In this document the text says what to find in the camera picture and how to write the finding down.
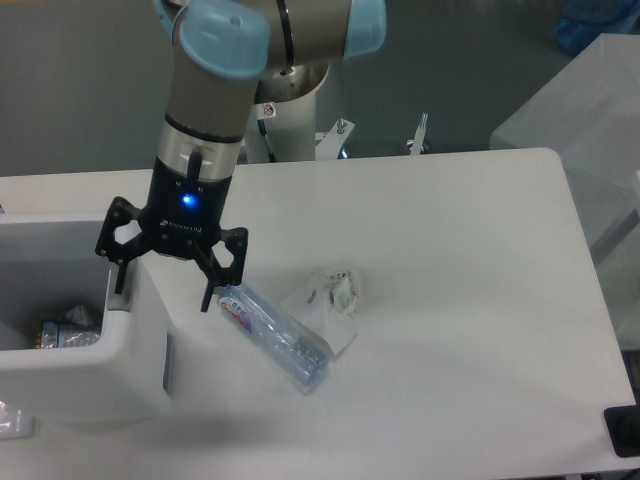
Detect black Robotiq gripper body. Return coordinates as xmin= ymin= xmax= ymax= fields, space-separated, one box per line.
xmin=138 ymin=159 xmax=231 ymax=260

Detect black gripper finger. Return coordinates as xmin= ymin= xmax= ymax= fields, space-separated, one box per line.
xmin=191 ymin=226 xmax=250 ymax=313
xmin=95 ymin=196 xmax=155 ymax=295

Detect white push-lid trash can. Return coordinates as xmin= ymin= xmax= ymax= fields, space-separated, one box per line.
xmin=1 ymin=213 xmax=174 ymax=422

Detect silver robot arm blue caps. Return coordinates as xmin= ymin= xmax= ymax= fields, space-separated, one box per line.
xmin=95 ymin=1 xmax=387 ymax=298

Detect silver foil trash inside bin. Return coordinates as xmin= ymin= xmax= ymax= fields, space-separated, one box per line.
xmin=34 ymin=305 xmax=102 ymax=349

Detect crumpled clear plastic wrapper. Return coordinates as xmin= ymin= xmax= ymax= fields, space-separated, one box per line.
xmin=280 ymin=263 xmax=362 ymax=360

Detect clear plastic water bottle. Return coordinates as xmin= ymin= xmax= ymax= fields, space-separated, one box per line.
xmin=218 ymin=285 xmax=330 ymax=392

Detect clear plastic bag corner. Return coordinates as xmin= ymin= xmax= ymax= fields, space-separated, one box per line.
xmin=0 ymin=402 xmax=36 ymax=440

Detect blue bag in background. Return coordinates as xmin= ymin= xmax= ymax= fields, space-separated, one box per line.
xmin=554 ymin=1 xmax=639 ymax=57

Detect black device at table edge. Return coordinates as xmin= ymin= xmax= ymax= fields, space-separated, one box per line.
xmin=604 ymin=405 xmax=639 ymax=458

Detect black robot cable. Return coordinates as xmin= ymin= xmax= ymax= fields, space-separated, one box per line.
xmin=257 ymin=117 xmax=278 ymax=164

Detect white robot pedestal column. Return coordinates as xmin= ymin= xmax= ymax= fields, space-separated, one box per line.
xmin=244 ymin=61 xmax=329 ymax=164

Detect white base frame with bolts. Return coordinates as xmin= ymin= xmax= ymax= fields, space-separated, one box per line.
xmin=315 ymin=112 xmax=430 ymax=160

